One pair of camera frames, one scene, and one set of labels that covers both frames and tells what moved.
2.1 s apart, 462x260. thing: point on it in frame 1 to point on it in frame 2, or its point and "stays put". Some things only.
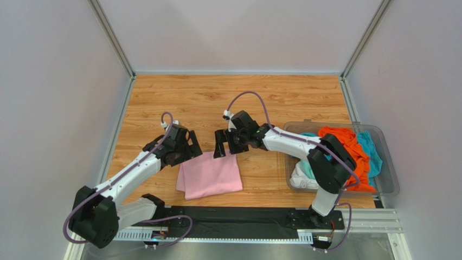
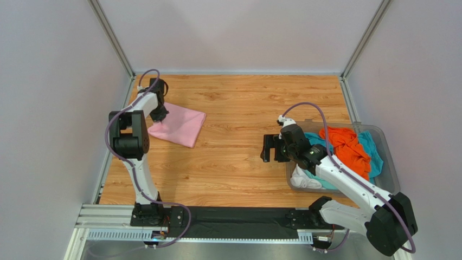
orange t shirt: [361, 157] stays put
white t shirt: [299, 179] stays put
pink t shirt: [205, 176] to [181, 124]
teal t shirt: [373, 158] stays put
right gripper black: [231, 141] to [276, 149]
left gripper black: [194, 149] to [159, 117]
